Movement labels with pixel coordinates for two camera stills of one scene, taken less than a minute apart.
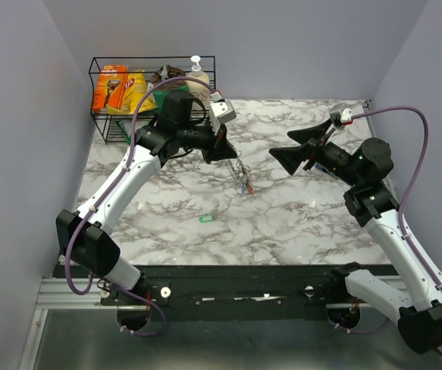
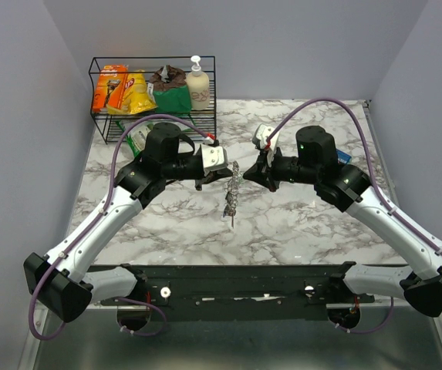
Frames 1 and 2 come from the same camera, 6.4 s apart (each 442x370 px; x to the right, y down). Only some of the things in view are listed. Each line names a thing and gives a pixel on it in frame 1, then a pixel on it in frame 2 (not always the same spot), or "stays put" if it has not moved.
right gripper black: [291, 157] → [261, 173]
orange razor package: [109, 88] stays put
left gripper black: [222, 149] → [207, 176]
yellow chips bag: [136, 92] stays put
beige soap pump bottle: [200, 92] stays put
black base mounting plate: [220, 292] stays put
